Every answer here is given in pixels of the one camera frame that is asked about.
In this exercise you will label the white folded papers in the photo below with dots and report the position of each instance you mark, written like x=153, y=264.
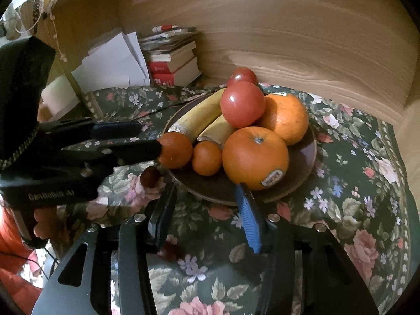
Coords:
x=111, y=62

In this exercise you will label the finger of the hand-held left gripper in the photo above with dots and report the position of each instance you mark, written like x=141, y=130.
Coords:
x=111, y=128
x=131, y=151

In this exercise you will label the brown round plate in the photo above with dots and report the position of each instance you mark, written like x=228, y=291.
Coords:
x=210, y=187

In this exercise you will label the stack of books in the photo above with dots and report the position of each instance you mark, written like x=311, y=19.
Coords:
x=174, y=62

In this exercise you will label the floral tablecloth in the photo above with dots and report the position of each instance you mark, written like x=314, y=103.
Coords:
x=344, y=187

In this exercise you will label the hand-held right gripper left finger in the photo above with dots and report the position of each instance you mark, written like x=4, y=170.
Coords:
x=160, y=220

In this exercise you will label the dark dotted headband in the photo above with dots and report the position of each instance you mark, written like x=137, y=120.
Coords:
x=34, y=1

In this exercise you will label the small tangerine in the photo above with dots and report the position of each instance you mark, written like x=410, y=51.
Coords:
x=177, y=149
x=206, y=157

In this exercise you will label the dark red tomato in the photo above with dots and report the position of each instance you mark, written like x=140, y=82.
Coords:
x=242, y=76

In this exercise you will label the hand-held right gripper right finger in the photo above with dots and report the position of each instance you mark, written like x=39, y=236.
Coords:
x=249, y=218

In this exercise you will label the long banana piece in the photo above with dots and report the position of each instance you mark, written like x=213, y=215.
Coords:
x=200, y=113

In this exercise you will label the person's orange clothing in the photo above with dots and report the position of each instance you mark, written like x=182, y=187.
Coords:
x=16, y=282

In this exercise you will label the short banana piece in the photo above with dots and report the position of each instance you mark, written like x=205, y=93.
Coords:
x=216, y=131

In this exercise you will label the large orange side sticker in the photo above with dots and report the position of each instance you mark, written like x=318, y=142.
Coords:
x=254, y=157

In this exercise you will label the large orange top sticker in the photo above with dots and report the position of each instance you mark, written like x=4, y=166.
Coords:
x=285, y=119

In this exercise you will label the red white tube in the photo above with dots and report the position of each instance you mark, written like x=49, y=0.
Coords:
x=164, y=29

